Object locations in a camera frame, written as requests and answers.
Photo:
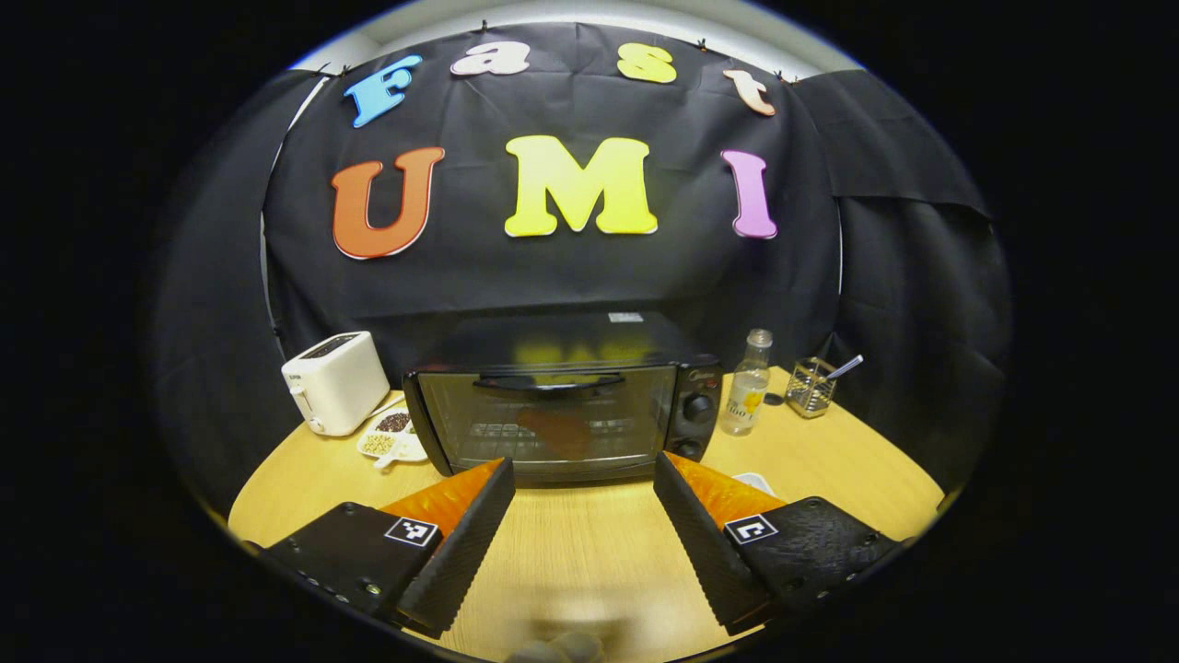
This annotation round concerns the black backdrop cloth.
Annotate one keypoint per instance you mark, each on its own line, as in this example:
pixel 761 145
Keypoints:
pixel 553 276

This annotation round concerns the white toaster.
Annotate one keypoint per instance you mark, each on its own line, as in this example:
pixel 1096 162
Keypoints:
pixel 336 382

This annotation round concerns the reddish brown meat piece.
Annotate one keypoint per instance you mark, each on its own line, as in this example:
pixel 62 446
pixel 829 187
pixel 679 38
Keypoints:
pixel 557 433

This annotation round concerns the clear glass bottle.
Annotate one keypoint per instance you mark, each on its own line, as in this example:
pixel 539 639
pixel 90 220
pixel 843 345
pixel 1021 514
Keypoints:
pixel 744 396

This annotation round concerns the white divided dish with beans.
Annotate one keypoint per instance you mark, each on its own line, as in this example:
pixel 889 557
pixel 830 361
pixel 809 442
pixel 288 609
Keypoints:
pixel 387 442

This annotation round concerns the metal spoon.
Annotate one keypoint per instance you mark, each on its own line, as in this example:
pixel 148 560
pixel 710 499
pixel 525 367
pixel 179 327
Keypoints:
pixel 846 366

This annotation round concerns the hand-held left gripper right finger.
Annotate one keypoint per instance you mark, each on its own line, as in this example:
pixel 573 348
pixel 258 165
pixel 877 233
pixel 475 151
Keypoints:
pixel 705 552

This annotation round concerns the small white tray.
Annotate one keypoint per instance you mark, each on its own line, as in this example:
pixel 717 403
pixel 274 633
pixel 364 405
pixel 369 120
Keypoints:
pixel 753 482

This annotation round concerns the black electric oven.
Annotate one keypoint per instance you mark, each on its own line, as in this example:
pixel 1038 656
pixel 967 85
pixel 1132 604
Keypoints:
pixel 553 341

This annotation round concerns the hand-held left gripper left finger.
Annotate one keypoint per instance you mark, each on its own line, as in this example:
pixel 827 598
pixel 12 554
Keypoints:
pixel 461 552

